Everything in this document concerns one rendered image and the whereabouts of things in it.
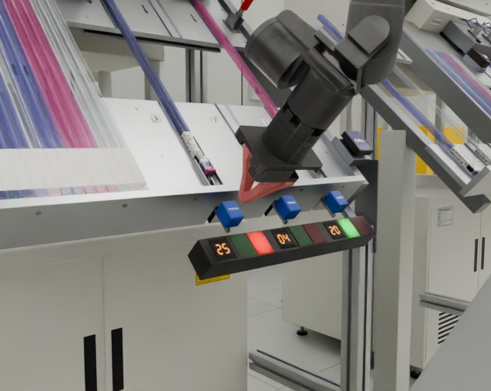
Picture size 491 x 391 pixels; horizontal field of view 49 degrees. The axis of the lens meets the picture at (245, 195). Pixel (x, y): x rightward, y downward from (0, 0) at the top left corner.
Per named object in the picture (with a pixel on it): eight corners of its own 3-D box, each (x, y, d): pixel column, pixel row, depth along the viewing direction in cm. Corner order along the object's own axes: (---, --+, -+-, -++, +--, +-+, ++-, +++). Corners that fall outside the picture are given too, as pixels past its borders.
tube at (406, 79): (506, 179, 103) (510, 174, 103) (503, 179, 103) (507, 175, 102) (349, 26, 127) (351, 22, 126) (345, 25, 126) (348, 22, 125)
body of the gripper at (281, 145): (229, 136, 63) (262, 88, 58) (291, 139, 69) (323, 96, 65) (254, 178, 60) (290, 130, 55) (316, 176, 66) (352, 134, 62)
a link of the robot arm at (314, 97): (346, 92, 54) (368, 86, 58) (299, 48, 55) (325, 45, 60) (308, 140, 58) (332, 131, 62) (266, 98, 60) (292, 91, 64)
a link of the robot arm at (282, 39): (399, 29, 54) (391, 63, 62) (320, -42, 56) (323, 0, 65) (310, 109, 54) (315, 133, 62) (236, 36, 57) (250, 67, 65)
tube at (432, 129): (482, 181, 96) (489, 176, 95) (479, 182, 95) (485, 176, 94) (320, 19, 119) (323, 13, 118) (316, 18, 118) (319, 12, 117)
